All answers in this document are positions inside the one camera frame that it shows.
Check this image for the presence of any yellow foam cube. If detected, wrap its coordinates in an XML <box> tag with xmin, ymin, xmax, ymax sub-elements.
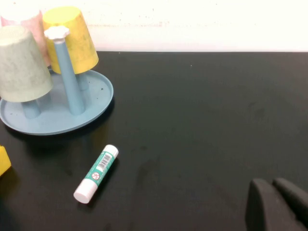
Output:
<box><xmin>0</xmin><ymin>145</ymin><xmax>12</xmax><ymax>178</ymax></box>

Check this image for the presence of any blue cup stand with pegs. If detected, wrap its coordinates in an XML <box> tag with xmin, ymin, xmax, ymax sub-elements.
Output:
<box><xmin>0</xmin><ymin>26</ymin><xmax>114</xmax><ymax>136</ymax></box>

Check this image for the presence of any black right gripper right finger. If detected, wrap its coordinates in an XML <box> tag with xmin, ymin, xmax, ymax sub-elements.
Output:
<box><xmin>272</xmin><ymin>177</ymin><xmax>308</xmax><ymax>227</ymax></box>

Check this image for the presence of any yellow plastic cup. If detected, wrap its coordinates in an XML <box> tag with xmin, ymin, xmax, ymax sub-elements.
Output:
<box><xmin>42</xmin><ymin>6</ymin><xmax>100</xmax><ymax>75</ymax></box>

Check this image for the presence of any pale green plastic cup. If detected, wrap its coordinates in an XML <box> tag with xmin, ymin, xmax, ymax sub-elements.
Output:
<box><xmin>0</xmin><ymin>25</ymin><xmax>54</xmax><ymax>103</ymax></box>

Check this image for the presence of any green and white glue stick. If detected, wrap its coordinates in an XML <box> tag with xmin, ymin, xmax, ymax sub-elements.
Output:
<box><xmin>73</xmin><ymin>144</ymin><xmax>119</xmax><ymax>205</ymax></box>

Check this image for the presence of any pale pink plastic cup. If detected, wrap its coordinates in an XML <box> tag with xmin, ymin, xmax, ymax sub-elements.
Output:
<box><xmin>0</xmin><ymin>9</ymin><xmax>51</xmax><ymax>68</ymax></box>

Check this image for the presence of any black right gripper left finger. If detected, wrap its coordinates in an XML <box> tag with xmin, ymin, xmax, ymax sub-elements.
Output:
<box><xmin>244</xmin><ymin>178</ymin><xmax>308</xmax><ymax>231</ymax></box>

